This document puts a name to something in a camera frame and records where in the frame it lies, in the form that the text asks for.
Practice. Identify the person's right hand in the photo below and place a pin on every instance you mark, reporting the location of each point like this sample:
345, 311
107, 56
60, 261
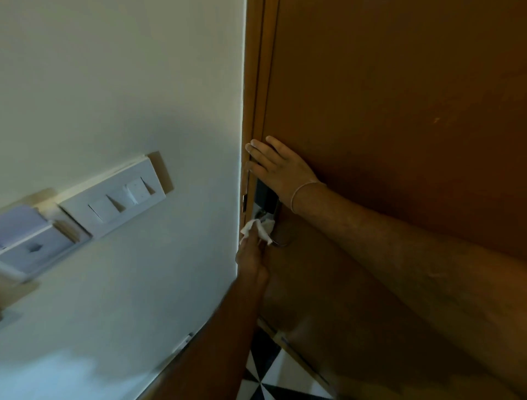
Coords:
288, 173

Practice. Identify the person's left hand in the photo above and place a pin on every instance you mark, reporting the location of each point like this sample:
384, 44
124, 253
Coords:
251, 263

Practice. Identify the person's right middle finger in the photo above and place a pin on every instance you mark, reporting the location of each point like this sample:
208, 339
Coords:
257, 155

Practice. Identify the person's left fingers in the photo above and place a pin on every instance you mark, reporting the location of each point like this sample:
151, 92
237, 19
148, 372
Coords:
252, 244

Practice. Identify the person's right little finger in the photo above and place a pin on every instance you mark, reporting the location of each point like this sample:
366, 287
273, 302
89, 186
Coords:
278, 144

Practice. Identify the white tissue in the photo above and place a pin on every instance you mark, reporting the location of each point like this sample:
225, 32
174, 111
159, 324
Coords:
258, 229

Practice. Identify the brown wooden door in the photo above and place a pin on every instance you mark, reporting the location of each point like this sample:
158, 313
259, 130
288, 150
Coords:
391, 103

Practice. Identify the person's left forearm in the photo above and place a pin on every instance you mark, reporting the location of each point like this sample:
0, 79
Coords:
214, 346

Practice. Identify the person's right forearm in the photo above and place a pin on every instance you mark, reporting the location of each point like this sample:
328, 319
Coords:
411, 268

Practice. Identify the metal latch plate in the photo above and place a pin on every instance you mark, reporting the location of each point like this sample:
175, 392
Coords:
244, 202

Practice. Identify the black door lock plate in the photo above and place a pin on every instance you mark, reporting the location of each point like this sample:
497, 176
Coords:
266, 200

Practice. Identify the white wrist thread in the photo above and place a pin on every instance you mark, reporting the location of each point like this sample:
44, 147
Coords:
299, 190

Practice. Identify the white key card holder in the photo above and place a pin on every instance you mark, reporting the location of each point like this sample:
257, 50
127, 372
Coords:
33, 247

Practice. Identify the brown wooden door frame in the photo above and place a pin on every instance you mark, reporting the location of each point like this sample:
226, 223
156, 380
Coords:
255, 82

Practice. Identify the white wall switch panel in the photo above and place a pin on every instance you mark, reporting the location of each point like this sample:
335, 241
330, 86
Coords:
111, 197

